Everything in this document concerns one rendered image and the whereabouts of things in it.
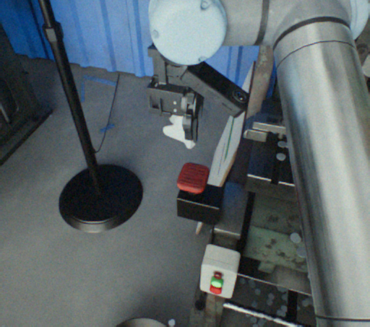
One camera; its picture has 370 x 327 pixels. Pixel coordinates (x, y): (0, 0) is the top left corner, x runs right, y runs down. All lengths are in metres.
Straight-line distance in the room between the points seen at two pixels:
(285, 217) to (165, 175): 0.98
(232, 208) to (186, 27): 0.55
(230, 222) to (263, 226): 0.07
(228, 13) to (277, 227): 0.55
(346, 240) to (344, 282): 0.03
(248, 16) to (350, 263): 0.23
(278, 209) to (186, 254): 0.71
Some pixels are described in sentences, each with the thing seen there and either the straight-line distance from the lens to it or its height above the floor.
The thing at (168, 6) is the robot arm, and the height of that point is 1.18.
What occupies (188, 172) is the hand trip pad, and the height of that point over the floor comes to 0.76.
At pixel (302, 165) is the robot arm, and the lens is 0.29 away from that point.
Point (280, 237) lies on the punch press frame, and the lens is 0.81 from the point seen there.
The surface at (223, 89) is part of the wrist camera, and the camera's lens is 0.53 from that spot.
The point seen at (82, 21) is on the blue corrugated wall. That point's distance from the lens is 2.36.
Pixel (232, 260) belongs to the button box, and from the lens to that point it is 0.76.
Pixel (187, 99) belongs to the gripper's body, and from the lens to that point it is 0.53.
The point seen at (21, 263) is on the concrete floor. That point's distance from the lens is 1.59.
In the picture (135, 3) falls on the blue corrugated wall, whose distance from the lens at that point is 2.10.
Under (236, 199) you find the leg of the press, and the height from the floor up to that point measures 0.64.
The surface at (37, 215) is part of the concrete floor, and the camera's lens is 1.69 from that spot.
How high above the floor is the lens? 1.30
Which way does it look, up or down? 44 degrees down
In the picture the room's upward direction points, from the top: straight up
